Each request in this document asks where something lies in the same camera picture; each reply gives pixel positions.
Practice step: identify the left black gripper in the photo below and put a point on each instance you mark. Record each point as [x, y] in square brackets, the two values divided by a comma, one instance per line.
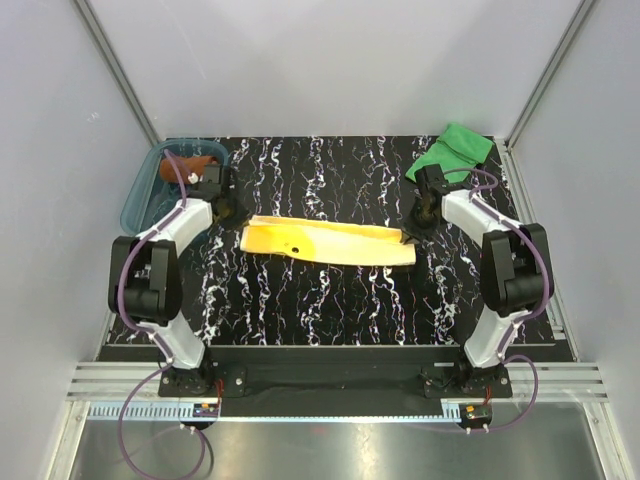
[231, 196]

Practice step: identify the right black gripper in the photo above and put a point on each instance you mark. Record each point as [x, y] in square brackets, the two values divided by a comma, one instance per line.
[412, 226]

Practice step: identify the brown towel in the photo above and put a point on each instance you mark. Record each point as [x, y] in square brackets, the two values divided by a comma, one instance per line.
[186, 165]

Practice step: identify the teal transparent plastic bin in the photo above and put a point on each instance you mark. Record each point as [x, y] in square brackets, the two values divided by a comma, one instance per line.
[150, 196]

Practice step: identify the yellow towel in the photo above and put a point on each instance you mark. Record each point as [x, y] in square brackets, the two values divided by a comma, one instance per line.
[325, 242]

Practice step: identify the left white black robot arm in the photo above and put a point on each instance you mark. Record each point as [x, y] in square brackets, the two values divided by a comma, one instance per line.
[145, 286]

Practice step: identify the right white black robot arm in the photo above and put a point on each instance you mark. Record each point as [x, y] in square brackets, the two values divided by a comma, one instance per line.
[516, 278]

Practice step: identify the green towel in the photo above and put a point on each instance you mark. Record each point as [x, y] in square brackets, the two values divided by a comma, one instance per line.
[457, 150]

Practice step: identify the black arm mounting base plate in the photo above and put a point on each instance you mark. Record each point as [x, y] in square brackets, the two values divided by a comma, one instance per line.
[436, 371]

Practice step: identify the aluminium frame rail front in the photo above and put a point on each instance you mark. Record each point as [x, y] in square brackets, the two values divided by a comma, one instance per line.
[133, 392]

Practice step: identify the left aluminium frame post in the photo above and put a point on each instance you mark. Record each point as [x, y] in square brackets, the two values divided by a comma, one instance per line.
[98, 35]

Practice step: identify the aluminium frame post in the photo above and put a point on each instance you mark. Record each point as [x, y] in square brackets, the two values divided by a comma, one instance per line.
[98, 35]
[561, 51]

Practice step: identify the right aluminium frame post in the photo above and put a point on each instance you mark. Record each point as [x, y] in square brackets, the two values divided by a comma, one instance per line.
[561, 51]

